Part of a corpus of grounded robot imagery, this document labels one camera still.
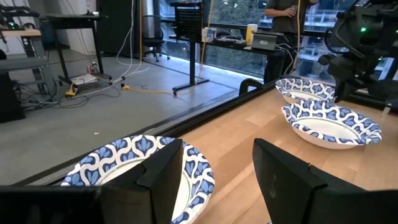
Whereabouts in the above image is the yellow and white cup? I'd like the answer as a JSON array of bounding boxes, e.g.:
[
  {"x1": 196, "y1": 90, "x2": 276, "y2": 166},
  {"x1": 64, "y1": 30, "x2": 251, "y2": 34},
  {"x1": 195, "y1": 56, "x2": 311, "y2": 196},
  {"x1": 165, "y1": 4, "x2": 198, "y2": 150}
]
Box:
[{"x1": 245, "y1": 23, "x2": 259, "y2": 46}]

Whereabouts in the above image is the black standing desk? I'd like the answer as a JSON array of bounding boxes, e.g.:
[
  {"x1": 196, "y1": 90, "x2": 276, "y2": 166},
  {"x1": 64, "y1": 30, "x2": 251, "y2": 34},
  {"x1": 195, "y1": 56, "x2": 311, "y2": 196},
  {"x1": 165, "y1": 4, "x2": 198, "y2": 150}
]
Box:
[{"x1": 169, "y1": 1, "x2": 289, "y2": 93}]

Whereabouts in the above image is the white cable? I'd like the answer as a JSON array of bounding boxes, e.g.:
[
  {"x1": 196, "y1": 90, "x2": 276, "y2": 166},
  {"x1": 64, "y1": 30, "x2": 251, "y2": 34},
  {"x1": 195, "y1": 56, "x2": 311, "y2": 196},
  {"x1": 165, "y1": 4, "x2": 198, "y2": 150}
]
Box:
[{"x1": 71, "y1": 0, "x2": 150, "y2": 99}]

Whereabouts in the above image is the blue patterned paper bowl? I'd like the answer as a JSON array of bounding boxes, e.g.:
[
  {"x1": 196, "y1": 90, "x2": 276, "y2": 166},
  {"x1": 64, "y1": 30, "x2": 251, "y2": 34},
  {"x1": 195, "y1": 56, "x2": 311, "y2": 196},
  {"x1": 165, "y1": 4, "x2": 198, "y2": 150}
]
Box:
[
  {"x1": 60, "y1": 134, "x2": 216, "y2": 224},
  {"x1": 275, "y1": 77, "x2": 336, "y2": 105}
]

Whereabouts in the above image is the yellow hanging cable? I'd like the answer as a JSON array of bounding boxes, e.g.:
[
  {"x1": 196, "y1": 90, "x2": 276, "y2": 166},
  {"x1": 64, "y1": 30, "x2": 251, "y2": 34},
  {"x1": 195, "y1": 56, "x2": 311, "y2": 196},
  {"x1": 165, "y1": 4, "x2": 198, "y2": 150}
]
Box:
[{"x1": 120, "y1": 0, "x2": 216, "y2": 96}]

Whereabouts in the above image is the black pegboard panel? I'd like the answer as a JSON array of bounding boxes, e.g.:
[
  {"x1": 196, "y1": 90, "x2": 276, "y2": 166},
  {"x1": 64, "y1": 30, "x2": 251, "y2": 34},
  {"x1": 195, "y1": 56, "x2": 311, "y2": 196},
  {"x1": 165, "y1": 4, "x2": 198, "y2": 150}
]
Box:
[{"x1": 175, "y1": 6, "x2": 205, "y2": 44}]

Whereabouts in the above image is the far white bowl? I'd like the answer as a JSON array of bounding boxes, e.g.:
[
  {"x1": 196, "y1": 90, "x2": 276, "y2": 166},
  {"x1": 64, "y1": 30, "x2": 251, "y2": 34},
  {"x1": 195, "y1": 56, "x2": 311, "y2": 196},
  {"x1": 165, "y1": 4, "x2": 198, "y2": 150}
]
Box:
[{"x1": 281, "y1": 99, "x2": 382, "y2": 151}]

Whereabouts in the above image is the black tall cabinet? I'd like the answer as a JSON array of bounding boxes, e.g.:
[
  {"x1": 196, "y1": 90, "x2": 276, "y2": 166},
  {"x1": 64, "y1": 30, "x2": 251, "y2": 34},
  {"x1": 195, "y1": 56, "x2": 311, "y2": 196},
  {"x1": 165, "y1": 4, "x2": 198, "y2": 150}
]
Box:
[{"x1": 95, "y1": 0, "x2": 138, "y2": 57}]

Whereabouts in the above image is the grey box device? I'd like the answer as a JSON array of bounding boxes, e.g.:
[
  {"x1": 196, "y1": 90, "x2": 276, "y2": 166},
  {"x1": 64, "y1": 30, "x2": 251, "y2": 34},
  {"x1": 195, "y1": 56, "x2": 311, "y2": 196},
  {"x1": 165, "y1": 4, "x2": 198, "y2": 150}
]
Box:
[{"x1": 251, "y1": 30, "x2": 278, "y2": 52}]

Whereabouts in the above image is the black office chair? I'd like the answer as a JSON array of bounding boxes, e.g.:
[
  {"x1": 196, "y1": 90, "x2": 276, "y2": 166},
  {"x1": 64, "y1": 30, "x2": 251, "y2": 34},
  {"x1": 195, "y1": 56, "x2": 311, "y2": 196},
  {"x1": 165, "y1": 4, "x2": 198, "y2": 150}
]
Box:
[{"x1": 141, "y1": 14, "x2": 171, "y2": 63}]

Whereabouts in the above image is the black work table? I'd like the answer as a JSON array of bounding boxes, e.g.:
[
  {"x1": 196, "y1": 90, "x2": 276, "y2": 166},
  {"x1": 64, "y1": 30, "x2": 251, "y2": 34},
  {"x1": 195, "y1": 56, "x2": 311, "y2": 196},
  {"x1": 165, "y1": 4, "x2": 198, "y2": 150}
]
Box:
[{"x1": 39, "y1": 11, "x2": 113, "y2": 87}]

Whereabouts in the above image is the grey robot station frame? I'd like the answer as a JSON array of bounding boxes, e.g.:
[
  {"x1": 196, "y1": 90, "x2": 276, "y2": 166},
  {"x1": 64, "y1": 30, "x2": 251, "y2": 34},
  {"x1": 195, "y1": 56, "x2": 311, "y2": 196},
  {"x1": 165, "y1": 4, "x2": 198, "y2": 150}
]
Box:
[{"x1": 0, "y1": 3, "x2": 58, "y2": 123}]

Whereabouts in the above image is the black floor cable bundle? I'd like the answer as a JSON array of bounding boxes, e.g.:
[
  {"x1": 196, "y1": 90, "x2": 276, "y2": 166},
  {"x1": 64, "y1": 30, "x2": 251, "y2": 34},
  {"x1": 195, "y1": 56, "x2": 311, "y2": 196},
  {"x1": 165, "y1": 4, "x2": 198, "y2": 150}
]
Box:
[{"x1": 14, "y1": 79, "x2": 123, "y2": 111}]

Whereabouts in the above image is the yellow power plug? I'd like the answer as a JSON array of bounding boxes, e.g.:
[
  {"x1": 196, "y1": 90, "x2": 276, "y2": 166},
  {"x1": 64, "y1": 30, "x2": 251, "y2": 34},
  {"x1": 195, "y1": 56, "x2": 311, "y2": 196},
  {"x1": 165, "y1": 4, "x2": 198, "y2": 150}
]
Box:
[{"x1": 64, "y1": 82, "x2": 78, "y2": 98}]

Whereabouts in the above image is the person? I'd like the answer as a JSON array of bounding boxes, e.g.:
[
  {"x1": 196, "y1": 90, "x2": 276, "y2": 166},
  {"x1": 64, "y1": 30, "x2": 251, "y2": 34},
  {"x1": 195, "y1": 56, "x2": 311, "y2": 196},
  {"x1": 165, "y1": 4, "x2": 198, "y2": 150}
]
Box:
[{"x1": 263, "y1": 0, "x2": 318, "y2": 83}]

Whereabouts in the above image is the black chair armrest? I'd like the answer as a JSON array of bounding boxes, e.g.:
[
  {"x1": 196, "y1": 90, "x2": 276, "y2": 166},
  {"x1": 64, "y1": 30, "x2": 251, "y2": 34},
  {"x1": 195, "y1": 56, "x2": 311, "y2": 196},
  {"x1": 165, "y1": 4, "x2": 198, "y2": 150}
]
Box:
[{"x1": 238, "y1": 78, "x2": 266, "y2": 96}]

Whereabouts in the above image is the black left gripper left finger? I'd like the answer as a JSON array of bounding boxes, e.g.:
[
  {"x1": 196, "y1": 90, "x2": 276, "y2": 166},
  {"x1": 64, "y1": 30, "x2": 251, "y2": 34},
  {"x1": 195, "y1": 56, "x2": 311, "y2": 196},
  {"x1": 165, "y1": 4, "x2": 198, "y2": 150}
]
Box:
[{"x1": 99, "y1": 138, "x2": 185, "y2": 224}]

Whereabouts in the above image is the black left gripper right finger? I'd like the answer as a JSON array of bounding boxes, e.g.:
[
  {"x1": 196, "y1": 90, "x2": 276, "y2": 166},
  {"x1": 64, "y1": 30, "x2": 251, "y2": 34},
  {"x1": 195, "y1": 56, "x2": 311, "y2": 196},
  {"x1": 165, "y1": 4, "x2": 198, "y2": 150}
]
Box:
[{"x1": 252, "y1": 138, "x2": 368, "y2": 224}]

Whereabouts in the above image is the white flat box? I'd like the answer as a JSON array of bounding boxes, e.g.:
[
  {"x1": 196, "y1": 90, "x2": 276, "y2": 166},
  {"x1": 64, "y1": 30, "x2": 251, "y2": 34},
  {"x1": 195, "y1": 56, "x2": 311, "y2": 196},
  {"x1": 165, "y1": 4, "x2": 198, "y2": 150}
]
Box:
[{"x1": 70, "y1": 73, "x2": 98, "y2": 86}]

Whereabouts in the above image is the white small box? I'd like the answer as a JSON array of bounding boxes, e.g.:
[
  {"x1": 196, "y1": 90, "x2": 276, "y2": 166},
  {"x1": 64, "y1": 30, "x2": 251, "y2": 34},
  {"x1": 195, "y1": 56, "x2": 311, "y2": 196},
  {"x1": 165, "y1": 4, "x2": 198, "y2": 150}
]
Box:
[{"x1": 201, "y1": 27, "x2": 218, "y2": 43}]

